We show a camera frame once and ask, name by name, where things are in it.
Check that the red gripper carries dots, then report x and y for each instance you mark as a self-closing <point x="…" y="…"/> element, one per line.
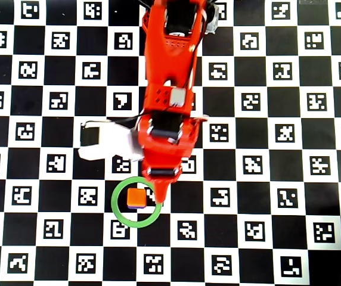
<point x="162" y="173"/>

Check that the orange cube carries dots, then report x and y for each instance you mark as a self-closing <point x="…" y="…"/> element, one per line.
<point x="136" y="196"/>

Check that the blue cube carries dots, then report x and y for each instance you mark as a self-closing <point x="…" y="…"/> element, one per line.
<point x="136" y="207"/>

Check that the red robot arm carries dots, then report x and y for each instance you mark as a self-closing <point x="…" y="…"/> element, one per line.
<point x="170" y="59"/>

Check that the black white marker checkerboard mat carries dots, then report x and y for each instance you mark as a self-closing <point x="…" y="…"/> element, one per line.
<point x="263" y="167"/>

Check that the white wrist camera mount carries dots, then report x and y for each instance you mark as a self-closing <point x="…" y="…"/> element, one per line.
<point x="114" y="143"/>

